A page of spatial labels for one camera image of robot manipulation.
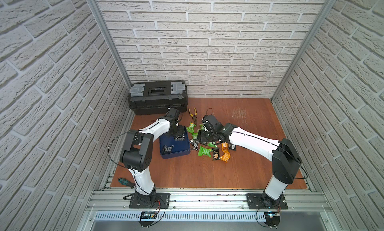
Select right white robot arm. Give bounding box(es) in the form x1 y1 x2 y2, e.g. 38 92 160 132
198 124 302 202

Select black cookie packet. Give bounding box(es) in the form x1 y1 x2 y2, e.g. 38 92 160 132
228 144 237 151
212 148 221 161
191 140 200 151

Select black plastic toolbox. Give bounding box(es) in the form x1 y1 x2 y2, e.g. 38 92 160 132
128 80 188 116

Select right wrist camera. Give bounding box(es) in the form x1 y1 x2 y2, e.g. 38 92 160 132
202 114 223 133

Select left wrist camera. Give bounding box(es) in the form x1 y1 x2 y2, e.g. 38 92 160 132
165 107 180 123

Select orange cookie packet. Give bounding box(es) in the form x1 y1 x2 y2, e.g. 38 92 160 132
220 150 231 163
221 143 229 150

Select yellow black pliers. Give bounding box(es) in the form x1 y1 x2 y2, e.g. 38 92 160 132
188 107 198 126

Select left control board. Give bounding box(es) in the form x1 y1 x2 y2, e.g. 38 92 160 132
139 211 158 228

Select green handled tool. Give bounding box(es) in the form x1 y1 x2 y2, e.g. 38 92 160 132
118 178 136 189

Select right control board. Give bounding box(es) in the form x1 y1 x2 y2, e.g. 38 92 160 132
264 212 281 228

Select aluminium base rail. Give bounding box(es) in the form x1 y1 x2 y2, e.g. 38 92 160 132
86 189 332 223

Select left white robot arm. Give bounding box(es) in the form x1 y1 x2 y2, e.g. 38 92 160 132
120 114 179 197

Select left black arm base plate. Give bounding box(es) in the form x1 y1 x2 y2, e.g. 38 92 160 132
129 192 171 209

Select dark blue storage box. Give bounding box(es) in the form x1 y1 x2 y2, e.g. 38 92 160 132
159 132 191 159

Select control board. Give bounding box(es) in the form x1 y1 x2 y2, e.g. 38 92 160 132
139 211 158 228
264 212 281 228

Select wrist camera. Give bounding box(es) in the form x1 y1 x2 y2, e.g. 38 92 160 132
202 114 223 133
165 107 180 123

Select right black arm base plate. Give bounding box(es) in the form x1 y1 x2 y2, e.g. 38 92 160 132
246 193 288 210

